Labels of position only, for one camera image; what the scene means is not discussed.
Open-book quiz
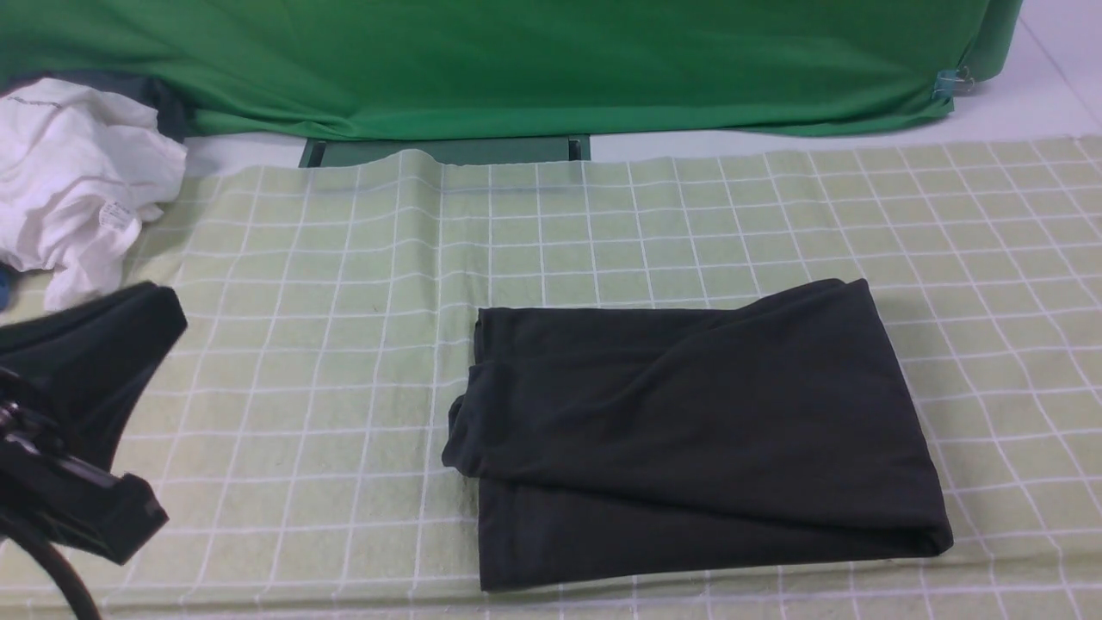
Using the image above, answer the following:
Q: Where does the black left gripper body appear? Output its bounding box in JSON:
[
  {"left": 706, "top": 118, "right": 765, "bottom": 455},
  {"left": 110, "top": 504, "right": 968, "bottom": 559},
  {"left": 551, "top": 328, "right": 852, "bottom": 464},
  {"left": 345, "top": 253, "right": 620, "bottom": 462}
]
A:
[{"left": 3, "top": 370, "right": 170, "bottom": 565}]

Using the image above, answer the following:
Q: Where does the white crumpled t-shirt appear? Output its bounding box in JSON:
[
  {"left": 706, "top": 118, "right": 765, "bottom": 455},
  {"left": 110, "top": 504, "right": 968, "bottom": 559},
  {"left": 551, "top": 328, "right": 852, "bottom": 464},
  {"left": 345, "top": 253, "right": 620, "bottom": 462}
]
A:
[{"left": 1, "top": 77, "right": 188, "bottom": 313}]

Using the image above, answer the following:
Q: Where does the light green checkered cloth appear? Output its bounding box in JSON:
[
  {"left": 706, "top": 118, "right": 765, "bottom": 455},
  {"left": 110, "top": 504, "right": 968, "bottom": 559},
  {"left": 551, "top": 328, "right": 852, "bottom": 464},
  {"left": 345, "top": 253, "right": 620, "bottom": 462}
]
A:
[{"left": 68, "top": 137, "right": 1101, "bottom": 619}]

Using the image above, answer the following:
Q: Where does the dark gray long-sleeve top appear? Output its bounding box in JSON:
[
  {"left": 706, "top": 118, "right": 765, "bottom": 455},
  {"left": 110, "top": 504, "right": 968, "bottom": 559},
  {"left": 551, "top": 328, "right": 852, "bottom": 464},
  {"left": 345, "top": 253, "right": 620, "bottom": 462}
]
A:
[{"left": 442, "top": 279, "right": 954, "bottom": 592}]

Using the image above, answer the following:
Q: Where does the green backdrop cloth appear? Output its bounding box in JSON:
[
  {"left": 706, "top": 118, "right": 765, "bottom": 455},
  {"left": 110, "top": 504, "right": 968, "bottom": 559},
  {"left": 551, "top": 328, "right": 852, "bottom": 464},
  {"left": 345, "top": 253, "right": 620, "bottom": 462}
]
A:
[{"left": 1, "top": 1, "right": 1022, "bottom": 140}]

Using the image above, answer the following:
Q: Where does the blue object at edge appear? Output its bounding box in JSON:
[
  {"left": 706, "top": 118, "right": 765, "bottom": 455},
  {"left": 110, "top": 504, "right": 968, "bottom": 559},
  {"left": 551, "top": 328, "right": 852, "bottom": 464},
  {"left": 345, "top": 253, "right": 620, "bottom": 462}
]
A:
[{"left": 0, "top": 270, "right": 13, "bottom": 313}]

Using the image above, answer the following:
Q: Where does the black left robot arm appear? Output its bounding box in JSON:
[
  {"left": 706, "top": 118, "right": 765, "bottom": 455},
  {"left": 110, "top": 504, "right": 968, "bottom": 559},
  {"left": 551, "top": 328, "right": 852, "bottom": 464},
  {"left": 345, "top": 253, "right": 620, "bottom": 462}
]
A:
[{"left": 1, "top": 282, "right": 188, "bottom": 565}]

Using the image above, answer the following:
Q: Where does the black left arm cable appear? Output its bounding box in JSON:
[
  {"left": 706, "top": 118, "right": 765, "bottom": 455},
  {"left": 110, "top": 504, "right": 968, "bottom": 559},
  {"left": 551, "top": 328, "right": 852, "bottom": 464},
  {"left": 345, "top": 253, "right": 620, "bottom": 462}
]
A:
[{"left": 0, "top": 512, "right": 104, "bottom": 620}]

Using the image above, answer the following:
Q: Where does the dark green metal bracket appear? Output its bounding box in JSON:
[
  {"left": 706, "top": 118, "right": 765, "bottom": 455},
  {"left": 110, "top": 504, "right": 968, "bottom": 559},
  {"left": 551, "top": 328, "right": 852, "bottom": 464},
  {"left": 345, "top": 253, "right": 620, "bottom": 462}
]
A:
[{"left": 299, "top": 134, "right": 591, "bottom": 168}]

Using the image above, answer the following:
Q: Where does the dark gray garment under shirt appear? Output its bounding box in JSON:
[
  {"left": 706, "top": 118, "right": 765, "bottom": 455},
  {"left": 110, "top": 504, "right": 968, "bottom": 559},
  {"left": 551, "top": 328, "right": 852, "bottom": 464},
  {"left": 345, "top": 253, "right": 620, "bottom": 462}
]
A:
[{"left": 3, "top": 68, "right": 192, "bottom": 144}]

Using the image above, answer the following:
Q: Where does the teal binder clip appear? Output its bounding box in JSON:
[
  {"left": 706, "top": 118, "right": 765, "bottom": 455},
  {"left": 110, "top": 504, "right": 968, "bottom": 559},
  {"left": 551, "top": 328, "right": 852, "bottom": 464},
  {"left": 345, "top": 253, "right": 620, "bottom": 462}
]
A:
[{"left": 932, "top": 66, "right": 976, "bottom": 101}]

